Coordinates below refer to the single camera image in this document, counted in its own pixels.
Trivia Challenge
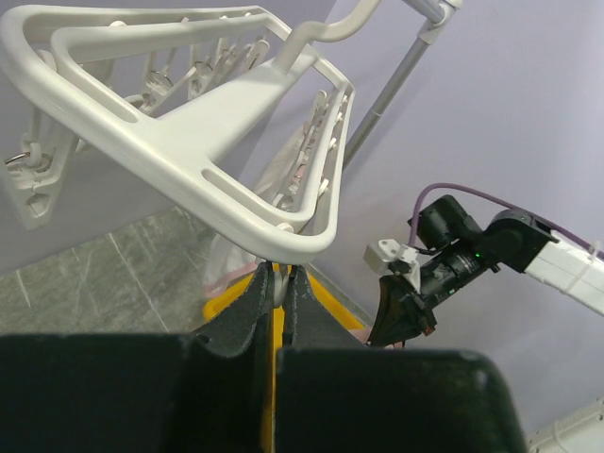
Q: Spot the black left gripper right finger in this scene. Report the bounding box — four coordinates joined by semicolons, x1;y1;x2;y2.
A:
276;266;527;452

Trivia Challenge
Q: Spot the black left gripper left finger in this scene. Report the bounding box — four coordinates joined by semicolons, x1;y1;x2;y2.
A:
1;263;274;452

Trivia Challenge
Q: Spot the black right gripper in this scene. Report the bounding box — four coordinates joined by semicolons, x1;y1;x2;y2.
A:
367;251;486;347

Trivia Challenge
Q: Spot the white far-side hanger clip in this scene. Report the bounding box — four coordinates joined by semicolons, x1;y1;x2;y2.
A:
271;263;293;309

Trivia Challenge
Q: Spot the white pink underwear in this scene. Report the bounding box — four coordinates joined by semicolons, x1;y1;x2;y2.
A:
193;114;342;298

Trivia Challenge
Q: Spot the white plastic clip hanger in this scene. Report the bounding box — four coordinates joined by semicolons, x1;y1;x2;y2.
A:
0;0;381;264

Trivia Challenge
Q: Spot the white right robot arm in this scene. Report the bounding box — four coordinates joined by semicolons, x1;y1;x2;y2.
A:
364;195;603;347

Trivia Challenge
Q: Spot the yellow plastic tray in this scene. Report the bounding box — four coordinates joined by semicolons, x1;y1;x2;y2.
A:
202;272;366;452

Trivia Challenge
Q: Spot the white metal clothes rack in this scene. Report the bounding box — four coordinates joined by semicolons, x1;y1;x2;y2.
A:
344;0;463;169

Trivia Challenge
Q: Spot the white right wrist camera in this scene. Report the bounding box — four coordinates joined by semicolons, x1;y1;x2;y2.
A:
363;239;421;292

